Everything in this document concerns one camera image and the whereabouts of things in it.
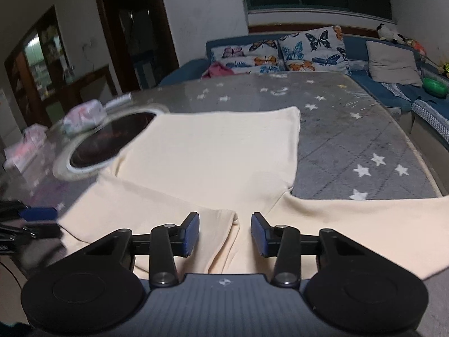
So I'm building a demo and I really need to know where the beige cushion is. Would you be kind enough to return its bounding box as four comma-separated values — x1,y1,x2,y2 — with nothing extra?
365,40,423,88

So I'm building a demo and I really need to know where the small butterfly print pillow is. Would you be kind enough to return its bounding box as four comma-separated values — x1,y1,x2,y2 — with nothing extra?
210,38,283,74

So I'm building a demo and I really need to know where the plush toy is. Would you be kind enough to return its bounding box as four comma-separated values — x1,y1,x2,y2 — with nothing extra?
376,23,427,56

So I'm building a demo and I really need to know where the round black induction cooktop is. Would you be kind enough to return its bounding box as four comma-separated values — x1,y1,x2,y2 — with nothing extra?
52,104,169,182

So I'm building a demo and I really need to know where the pink cloth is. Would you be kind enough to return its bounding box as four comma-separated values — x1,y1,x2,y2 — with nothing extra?
201,62,235,79

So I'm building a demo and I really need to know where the dark wooden door frame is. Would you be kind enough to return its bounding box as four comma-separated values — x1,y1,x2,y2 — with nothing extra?
92,0,180,94

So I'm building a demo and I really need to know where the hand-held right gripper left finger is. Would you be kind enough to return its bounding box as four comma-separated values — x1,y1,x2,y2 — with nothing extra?
72,211,200,286

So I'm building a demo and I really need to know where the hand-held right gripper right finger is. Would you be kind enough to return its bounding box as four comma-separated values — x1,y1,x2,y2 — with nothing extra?
251,212,381,286

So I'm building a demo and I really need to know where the blue sofa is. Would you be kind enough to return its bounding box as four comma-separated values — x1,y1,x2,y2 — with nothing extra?
158,32,449,144

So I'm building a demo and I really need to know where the large butterfly print pillow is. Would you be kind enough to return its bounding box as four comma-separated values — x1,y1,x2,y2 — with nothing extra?
278,25,351,75

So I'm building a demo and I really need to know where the grey star-print table cover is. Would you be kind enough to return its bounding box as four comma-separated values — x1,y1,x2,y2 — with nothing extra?
0,70,444,225

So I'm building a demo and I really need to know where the cream sweatshirt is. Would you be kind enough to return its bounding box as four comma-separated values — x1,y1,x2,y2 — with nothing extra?
56,106,449,279

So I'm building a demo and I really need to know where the pink tissue box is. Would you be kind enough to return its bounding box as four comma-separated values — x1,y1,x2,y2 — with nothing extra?
3,124,48,173

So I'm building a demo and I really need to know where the floral tissue pack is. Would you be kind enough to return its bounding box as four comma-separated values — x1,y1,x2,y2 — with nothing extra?
62,100,107,137

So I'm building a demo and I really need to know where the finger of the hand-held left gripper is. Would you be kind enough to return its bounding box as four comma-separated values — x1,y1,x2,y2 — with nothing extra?
0,200,64,241

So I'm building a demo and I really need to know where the green bowl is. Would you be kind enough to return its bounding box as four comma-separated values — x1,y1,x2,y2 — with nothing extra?
422,76,449,99

